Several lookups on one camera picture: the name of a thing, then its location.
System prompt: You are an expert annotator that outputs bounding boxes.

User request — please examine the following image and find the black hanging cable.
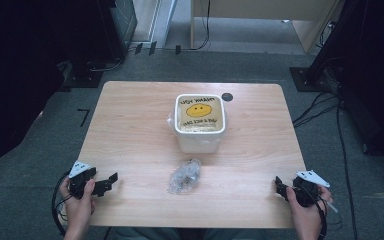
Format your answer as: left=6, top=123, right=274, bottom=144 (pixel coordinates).
left=174, top=0, right=212, bottom=52

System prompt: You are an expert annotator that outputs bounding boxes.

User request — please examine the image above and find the black stand base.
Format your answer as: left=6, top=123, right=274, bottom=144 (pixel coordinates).
left=288, top=66, right=335, bottom=93
left=58, top=59, right=105, bottom=93

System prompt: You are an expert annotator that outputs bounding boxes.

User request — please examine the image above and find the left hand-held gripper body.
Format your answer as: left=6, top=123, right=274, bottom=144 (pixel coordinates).
left=68, top=160, right=98, bottom=200

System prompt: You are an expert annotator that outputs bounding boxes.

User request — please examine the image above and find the crumpled clear plastic bag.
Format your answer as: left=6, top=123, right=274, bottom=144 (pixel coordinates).
left=166, top=158, right=203, bottom=196

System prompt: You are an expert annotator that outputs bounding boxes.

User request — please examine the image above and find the person's right hand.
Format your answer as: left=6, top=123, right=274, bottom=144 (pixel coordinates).
left=285, top=185, right=334, bottom=236

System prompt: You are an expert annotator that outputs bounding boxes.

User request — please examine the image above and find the dark glass cabinet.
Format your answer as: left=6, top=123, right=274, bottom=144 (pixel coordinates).
left=108, top=0, right=139, bottom=62

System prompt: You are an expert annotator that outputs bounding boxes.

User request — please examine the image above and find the black floor cable bundle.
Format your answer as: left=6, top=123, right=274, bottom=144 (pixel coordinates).
left=292, top=91, right=342, bottom=129

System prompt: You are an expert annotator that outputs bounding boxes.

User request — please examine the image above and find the white cable plug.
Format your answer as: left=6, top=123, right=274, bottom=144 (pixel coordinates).
left=325, top=200, right=340, bottom=214

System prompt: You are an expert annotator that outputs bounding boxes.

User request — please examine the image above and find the light wooden desk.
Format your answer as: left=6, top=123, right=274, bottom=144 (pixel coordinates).
left=189, top=0, right=345, bottom=55

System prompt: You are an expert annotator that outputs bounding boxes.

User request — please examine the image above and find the white plastic bin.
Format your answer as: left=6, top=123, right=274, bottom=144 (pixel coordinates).
left=173, top=93, right=227, bottom=155

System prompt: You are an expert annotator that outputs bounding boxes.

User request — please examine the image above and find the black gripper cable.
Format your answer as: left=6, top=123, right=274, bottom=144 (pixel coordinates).
left=51, top=170, right=73, bottom=237
left=308, top=186, right=344, bottom=240

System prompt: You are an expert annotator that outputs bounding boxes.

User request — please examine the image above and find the black curtain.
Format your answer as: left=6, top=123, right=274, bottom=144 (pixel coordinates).
left=308, top=0, right=384, bottom=169
left=0, top=0, right=81, bottom=183

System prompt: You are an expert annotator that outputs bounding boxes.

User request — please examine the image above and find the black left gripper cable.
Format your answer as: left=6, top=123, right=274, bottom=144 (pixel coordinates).
left=51, top=170, right=73, bottom=237

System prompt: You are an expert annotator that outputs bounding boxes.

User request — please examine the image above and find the person's left hand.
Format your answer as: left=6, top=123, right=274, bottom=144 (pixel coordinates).
left=59, top=176, right=97, bottom=232

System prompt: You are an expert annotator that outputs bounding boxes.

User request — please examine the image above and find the long black floor cable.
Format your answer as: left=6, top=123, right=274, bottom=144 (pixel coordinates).
left=335, top=103, right=360, bottom=240

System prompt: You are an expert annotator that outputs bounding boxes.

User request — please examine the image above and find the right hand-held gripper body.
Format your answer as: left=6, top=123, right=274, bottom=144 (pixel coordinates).
left=292, top=170, right=331, bottom=208

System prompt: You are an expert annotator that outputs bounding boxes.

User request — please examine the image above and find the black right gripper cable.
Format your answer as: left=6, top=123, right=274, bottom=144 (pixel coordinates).
left=308, top=186, right=344, bottom=240

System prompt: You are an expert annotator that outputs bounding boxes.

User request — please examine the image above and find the yellow smiley bin liner bag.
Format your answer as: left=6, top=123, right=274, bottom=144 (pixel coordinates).
left=166, top=97, right=224, bottom=135

